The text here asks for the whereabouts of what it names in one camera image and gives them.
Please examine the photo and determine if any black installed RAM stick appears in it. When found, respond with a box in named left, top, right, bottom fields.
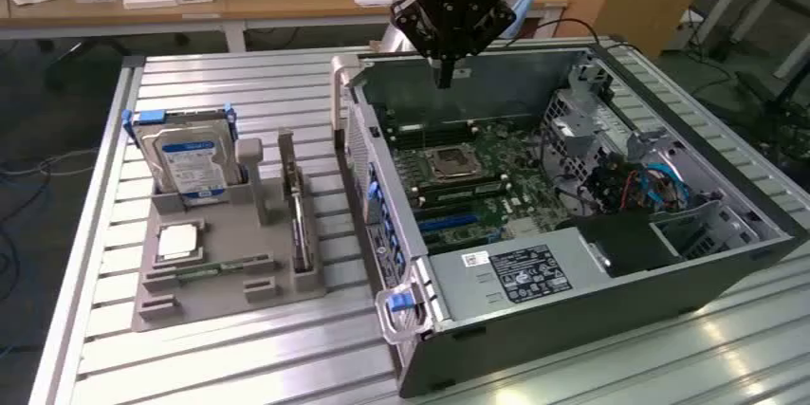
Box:
left=410, top=176, right=513, bottom=210

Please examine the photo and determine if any wooden desk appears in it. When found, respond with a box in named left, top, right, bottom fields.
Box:
left=0, top=0, right=572, bottom=53

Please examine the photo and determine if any black graphics card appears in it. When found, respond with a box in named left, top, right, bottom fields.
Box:
left=277, top=128, right=318, bottom=278

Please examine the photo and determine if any grey parts rack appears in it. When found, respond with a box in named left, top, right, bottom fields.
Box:
left=130, top=127, right=329, bottom=333

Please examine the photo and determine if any low metal disk bay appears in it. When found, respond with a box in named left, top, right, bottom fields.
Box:
left=649, top=198, right=761, bottom=262

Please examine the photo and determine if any black equipment stand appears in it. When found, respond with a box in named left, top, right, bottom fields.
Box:
left=733, top=70, right=810, bottom=159

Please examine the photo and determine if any black RAM slot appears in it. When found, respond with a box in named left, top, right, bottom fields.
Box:
left=386, top=119, right=482, bottom=149

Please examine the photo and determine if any tall metal disk bay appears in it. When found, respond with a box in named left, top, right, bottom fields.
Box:
left=541, top=62, right=674, bottom=188

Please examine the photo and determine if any blue wire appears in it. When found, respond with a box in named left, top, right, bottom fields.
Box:
left=636, top=161, right=693, bottom=212

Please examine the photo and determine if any grey floor cable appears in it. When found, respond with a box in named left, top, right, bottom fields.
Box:
left=0, top=148, right=96, bottom=176

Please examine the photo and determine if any black open PC case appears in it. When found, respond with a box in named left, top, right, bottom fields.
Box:
left=330, top=42, right=800, bottom=399

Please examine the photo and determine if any black power cable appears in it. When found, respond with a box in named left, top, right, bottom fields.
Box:
left=517, top=18, right=638, bottom=53

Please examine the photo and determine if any blue expansion slot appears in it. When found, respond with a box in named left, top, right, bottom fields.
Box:
left=417, top=212, right=482, bottom=234

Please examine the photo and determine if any grey power supply unit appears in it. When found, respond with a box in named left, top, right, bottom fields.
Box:
left=427, top=227, right=620, bottom=323

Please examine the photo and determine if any green motherboard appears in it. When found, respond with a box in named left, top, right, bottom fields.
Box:
left=379, top=110, right=590, bottom=254

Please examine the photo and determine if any black air duct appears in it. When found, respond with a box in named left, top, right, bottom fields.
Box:
left=573, top=213, right=686, bottom=279

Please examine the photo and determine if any CPU socket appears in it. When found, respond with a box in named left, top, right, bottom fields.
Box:
left=425, top=144, right=477, bottom=183

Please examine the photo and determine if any green RAM stick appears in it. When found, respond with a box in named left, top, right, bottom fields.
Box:
left=170, top=256, right=267, bottom=281

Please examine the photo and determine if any black office chair base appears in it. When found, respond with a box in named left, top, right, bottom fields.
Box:
left=35, top=37, right=132, bottom=91

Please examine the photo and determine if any hard disk with blue caddy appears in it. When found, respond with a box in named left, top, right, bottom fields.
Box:
left=120, top=103, right=241, bottom=210

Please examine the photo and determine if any silver CPU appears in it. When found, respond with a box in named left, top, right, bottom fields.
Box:
left=157, top=224, right=199, bottom=262

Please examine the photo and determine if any blue floor cable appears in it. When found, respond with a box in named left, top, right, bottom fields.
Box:
left=0, top=176, right=52, bottom=359

